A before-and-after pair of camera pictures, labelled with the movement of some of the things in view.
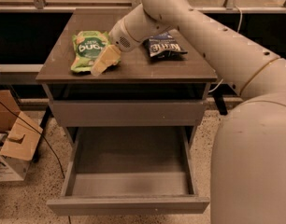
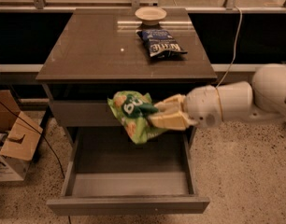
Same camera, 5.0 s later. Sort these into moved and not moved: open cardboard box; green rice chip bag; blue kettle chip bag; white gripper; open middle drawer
Moved: green rice chip bag; white gripper
Not moved: open middle drawer; blue kettle chip bag; open cardboard box
